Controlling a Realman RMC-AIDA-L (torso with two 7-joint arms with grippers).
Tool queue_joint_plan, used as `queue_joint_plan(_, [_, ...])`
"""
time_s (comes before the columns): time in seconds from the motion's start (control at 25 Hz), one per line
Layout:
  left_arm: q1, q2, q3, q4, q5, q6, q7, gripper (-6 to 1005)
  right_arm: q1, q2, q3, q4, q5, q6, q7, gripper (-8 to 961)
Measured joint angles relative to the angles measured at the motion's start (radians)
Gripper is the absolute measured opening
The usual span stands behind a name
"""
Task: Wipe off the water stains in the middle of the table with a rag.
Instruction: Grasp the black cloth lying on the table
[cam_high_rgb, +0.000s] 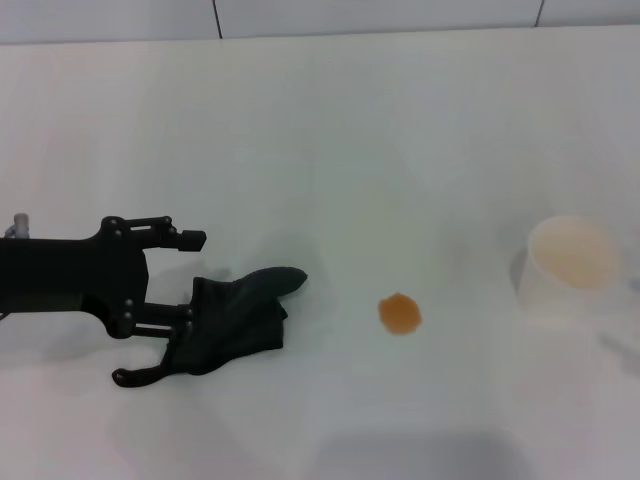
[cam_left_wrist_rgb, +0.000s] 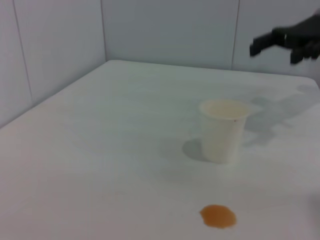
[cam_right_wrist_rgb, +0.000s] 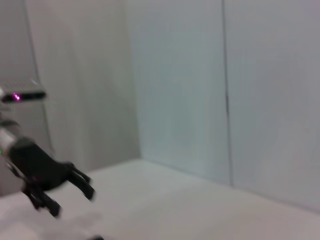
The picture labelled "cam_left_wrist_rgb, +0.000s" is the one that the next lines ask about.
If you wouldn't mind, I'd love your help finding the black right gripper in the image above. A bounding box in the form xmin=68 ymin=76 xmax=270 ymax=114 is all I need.
xmin=249 ymin=8 xmax=320 ymax=65

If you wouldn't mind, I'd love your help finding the white paper cup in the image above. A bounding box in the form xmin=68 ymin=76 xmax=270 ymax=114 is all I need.
xmin=199 ymin=98 xmax=251 ymax=165

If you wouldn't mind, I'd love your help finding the orange-brown liquid stain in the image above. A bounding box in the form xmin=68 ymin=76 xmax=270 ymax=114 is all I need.
xmin=199 ymin=204 xmax=237 ymax=230

